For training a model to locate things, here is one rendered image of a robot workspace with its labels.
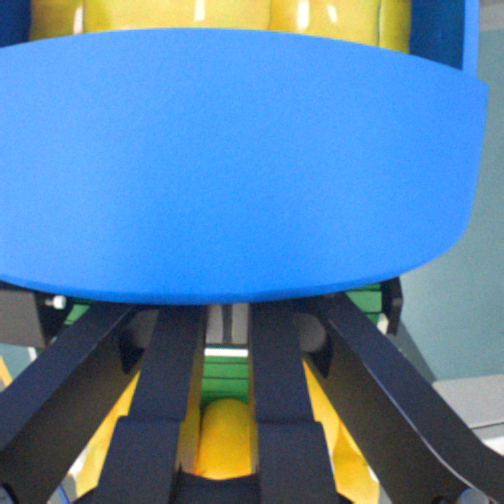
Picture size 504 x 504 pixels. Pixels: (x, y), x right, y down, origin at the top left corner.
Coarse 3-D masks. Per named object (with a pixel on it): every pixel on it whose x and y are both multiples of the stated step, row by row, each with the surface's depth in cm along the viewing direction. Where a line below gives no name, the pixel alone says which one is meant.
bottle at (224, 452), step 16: (224, 400) 52; (240, 400) 53; (208, 416) 51; (224, 416) 50; (240, 416) 50; (208, 432) 48; (224, 432) 47; (240, 432) 47; (208, 448) 45; (224, 448) 44; (240, 448) 45; (208, 464) 43; (224, 464) 42; (240, 464) 43
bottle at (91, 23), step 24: (96, 0) 11; (120, 0) 10; (144, 0) 10; (168, 0) 10; (192, 0) 11; (216, 0) 11; (240, 0) 11; (264, 0) 12; (96, 24) 11; (120, 24) 11; (144, 24) 11; (168, 24) 11; (192, 24) 11; (216, 24) 11; (240, 24) 12; (264, 24) 13
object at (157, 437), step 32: (160, 320) 11; (192, 320) 11; (160, 352) 10; (192, 352) 10; (160, 384) 8; (192, 384) 9; (128, 416) 7; (160, 416) 8; (192, 416) 9; (128, 448) 6; (160, 448) 6; (192, 448) 9; (128, 480) 6; (160, 480) 6
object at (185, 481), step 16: (192, 480) 6; (208, 480) 6; (224, 480) 6; (240, 480) 6; (256, 480) 6; (80, 496) 6; (176, 496) 6; (192, 496) 6; (208, 496) 6; (224, 496) 6; (240, 496) 6; (256, 496) 6
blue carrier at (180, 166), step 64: (0, 0) 19; (448, 0) 18; (0, 64) 7; (64, 64) 7; (128, 64) 7; (192, 64) 8; (256, 64) 8; (320, 64) 8; (384, 64) 8; (448, 64) 19; (0, 128) 8; (64, 128) 8; (128, 128) 8; (192, 128) 8; (256, 128) 8; (320, 128) 9; (384, 128) 9; (448, 128) 10; (0, 192) 9; (64, 192) 8; (128, 192) 8; (192, 192) 8; (256, 192) 9; (320, 192) 9; (384, 192) 10; (448, 192) 12; (0, 256) 9; (64, 256) 9; (128, 256) 9; (192, 256) 9; (256, 256) 9; (320, 256) 10; (384, 256) 11
